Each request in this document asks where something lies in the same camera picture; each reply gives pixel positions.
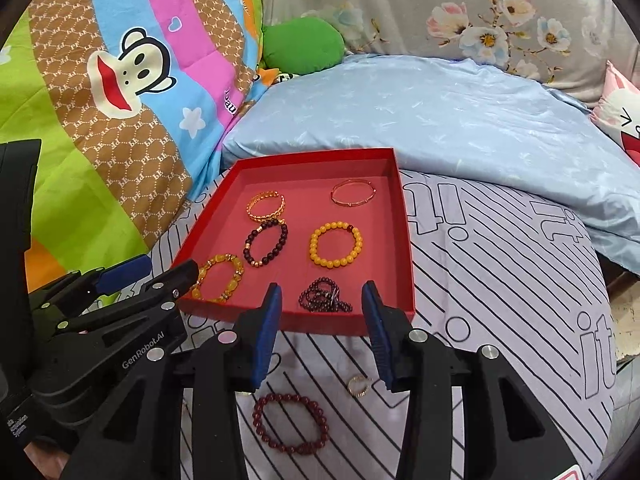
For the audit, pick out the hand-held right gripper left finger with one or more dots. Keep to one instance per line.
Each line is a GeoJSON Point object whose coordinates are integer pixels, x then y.
{"type": "Point", "coordinates": [265, 340]}

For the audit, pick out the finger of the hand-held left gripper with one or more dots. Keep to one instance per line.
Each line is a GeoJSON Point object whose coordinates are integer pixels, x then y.
{"type": "Point", "coordinates": [122, 272]}
{"type": "Point", "coordinates": [140, 330]}

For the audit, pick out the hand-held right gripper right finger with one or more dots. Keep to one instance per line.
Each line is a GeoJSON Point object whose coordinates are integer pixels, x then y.
{"type": "Point", "coordinates": [380, 340]}

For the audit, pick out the red cardboard box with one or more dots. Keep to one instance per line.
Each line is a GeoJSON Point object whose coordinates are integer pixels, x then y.
{"type": "Point", "coordinates": [300, 225]}

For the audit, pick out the thin gold bangle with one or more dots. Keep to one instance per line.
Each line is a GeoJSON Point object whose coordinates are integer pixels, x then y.
{"type": "Point", "coordinates": [335, 195]}

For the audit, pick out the striped grey bed sheet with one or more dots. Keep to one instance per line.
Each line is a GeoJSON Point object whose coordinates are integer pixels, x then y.
{"type": "Point", "coordinates": [500, 285]}

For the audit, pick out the colourful monkey print quilt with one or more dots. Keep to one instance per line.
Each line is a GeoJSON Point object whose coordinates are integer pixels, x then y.
{"type": "Point", "coordinates": [125, 135]}

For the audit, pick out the light blue blanket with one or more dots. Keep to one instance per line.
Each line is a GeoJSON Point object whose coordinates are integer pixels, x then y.
{"type": "Point", "coordinates": [400, 110]}

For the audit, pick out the green pillow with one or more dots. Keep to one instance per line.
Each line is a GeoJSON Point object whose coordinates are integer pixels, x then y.
{"type": "Point", "coordinates": [300, 45]}

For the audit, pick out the pink cat face pillow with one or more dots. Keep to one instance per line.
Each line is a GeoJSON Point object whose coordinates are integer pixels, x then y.
{"type": "Point", "coordinates": [620, 110]}

